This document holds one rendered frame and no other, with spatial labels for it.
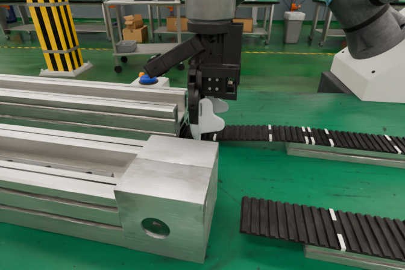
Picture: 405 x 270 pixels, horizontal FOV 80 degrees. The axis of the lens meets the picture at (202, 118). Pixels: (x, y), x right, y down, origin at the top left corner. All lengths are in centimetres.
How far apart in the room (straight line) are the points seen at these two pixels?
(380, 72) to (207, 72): 49
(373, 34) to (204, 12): 55
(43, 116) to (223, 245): 41
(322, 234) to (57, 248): 30
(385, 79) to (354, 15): 18
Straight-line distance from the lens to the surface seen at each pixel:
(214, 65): 39
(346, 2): 78
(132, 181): 26
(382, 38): 81
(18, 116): 62
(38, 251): 37
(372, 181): 47
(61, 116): 53
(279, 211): 32
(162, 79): 61
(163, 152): 29
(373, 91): 76
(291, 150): 46
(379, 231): 35
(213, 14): 36
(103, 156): 35
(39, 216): 36
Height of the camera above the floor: 105
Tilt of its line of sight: 29 degrees down
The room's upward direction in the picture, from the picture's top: straight up
